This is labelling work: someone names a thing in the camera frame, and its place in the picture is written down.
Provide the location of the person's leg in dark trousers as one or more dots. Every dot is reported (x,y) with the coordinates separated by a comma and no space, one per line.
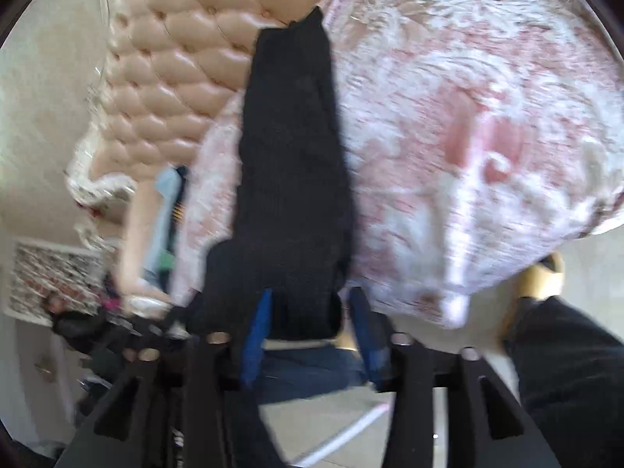
(575,380)

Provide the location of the blue denim cloth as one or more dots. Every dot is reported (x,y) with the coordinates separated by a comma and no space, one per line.
(312,370)

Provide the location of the yellow slipper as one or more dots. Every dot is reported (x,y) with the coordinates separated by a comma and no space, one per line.
(536,278)

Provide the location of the tufted beige leather headboard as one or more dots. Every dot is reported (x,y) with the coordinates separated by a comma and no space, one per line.
(161,83)

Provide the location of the light blue garment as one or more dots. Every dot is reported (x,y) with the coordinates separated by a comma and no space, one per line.
(163,214)

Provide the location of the dark grey pants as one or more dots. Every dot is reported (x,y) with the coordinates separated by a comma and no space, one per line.
(292,180)

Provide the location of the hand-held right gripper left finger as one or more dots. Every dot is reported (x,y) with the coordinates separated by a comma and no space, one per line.
(253,346)

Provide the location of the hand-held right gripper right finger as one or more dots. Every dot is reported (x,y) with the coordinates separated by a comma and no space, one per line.
(368,346)

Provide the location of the pink floral blanket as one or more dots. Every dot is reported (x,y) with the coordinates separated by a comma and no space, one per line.
(463,131)

